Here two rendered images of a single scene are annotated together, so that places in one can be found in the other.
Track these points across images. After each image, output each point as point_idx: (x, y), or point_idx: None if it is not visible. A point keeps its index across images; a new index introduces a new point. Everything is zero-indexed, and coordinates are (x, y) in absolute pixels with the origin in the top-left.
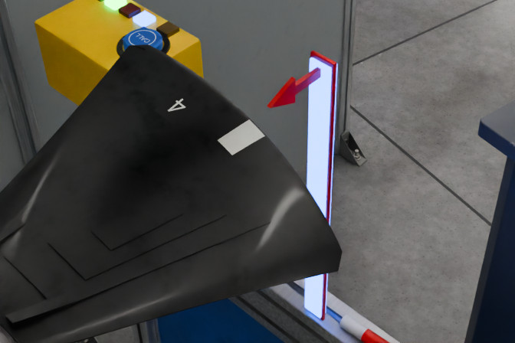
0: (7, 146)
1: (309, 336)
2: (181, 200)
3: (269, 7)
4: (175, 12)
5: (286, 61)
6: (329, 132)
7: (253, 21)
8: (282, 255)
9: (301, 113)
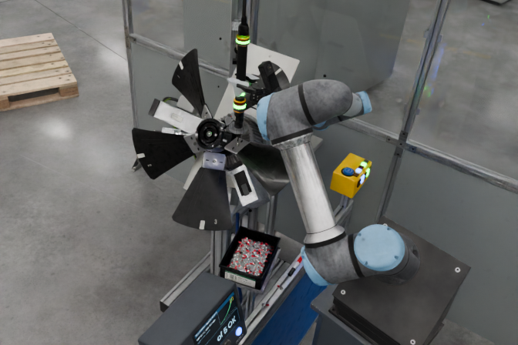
0: (377, 197)
1: None
2: (271, 165)
3: (502, 260)
4: (456, 219)
5: (501, 289)
6: None
7: (491, 256)
8: (267, 184)
9: (499, 318)
